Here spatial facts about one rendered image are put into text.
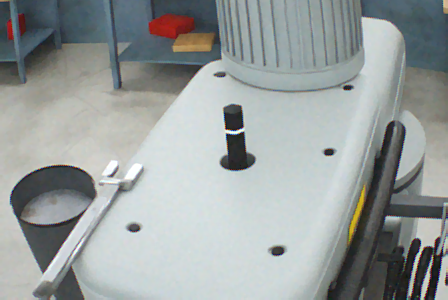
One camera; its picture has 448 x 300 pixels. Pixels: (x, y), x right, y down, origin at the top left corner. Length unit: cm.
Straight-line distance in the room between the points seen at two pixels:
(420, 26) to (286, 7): 435
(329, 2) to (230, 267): 37
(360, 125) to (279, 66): 13
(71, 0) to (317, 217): 554
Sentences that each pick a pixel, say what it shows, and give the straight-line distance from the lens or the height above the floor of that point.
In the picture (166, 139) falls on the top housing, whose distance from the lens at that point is 83.
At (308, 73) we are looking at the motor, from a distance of 89.
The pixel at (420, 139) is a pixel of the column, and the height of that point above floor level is 156.
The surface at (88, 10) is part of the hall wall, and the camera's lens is 608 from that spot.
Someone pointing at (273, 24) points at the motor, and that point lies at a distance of 86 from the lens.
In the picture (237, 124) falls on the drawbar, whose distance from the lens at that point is 75.
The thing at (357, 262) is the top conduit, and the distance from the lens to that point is 76.
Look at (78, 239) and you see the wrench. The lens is 69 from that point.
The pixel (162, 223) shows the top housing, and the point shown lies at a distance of 70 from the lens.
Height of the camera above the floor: 231
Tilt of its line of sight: 31 degrees down
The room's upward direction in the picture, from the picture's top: 6 degrees counter-clockwise
